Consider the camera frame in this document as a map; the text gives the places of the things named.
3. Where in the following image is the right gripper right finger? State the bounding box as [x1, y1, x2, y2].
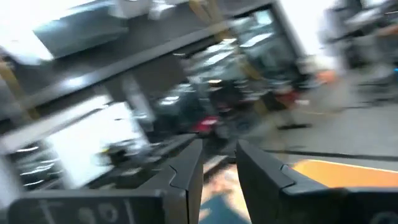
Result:
[236, 139, 327, 224]

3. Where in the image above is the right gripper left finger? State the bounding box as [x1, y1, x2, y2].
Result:
[138, 139, 205, 224]

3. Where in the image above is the orange plastic bin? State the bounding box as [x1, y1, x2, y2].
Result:
[292, 159, 398, 189]

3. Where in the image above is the black aluminium table frame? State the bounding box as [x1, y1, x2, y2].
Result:
[264, 148, 398, 162]

